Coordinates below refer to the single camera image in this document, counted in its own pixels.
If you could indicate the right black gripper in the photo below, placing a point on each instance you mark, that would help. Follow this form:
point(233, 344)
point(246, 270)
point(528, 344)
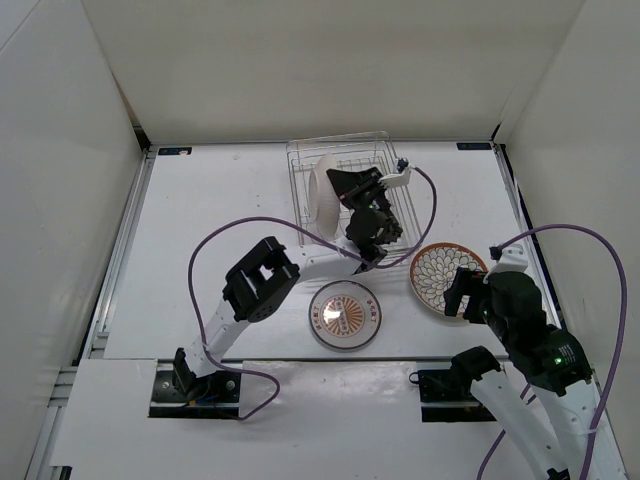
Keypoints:
point(461, 286)

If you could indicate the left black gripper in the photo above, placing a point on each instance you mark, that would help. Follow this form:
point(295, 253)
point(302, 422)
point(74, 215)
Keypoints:
point(350, 183)

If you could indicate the white plate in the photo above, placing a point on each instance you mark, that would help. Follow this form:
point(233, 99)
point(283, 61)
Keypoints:
point(324, 205)

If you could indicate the flower pattern plate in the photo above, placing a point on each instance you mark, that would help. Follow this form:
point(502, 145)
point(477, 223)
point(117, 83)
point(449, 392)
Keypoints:
point(434, 267)

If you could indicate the orange sunburst plate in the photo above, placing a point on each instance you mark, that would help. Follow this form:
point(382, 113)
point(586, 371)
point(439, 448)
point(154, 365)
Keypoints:
point(344, 316)

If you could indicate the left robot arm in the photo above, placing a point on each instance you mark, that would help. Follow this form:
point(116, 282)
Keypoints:
point(260, 281)

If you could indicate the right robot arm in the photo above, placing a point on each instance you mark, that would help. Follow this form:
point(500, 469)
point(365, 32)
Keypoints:
point(553, 364)

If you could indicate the right corner label sticker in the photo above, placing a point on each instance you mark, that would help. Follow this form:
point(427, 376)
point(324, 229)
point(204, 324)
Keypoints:
point(473, 146)

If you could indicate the corner label sticker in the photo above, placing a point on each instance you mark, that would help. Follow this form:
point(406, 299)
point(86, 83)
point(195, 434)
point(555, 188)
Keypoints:
point(473, 146)
point(174, 151)

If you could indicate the left corner label sticker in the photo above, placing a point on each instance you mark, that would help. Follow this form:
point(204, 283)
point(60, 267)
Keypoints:
point(174, 151)

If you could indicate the metal wire dish rack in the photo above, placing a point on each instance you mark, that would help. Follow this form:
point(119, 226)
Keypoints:
point(353, 152)

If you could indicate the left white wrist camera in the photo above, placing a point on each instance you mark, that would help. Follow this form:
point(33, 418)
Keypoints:
point(399, 179)

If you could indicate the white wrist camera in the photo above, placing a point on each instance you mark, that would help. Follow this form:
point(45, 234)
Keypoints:
point(399, 179)
point(509, 258)

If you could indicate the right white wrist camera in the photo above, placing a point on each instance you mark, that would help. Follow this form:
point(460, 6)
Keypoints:
point(509, 258)

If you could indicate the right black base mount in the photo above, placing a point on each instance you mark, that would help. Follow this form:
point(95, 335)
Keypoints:
point(443, 402)

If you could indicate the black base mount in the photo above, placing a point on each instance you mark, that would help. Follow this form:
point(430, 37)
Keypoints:
point(215, 397)
point(443, 402)

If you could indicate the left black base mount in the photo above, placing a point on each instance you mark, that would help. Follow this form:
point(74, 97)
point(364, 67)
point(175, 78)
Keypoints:
point(215, 397)

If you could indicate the aluminium table edge rail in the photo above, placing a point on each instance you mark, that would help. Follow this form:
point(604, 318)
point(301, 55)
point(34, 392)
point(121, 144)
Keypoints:
point(100, 324)

